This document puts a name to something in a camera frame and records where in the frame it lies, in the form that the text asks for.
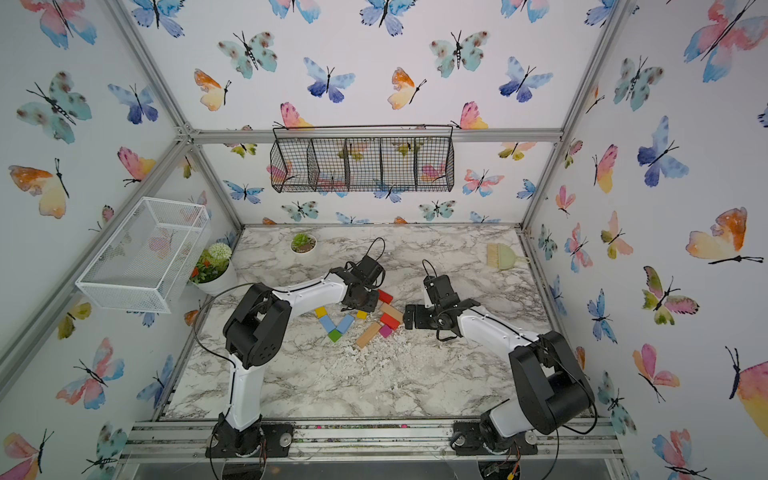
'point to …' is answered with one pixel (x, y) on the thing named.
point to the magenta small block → (385, 331)
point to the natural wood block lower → (367, 336)
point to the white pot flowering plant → (214, 271)
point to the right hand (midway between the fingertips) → (420, 315)
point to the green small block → (335, 335)
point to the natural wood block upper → (392, 312)
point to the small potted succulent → (303, 243)
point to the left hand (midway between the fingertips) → (373, 300)
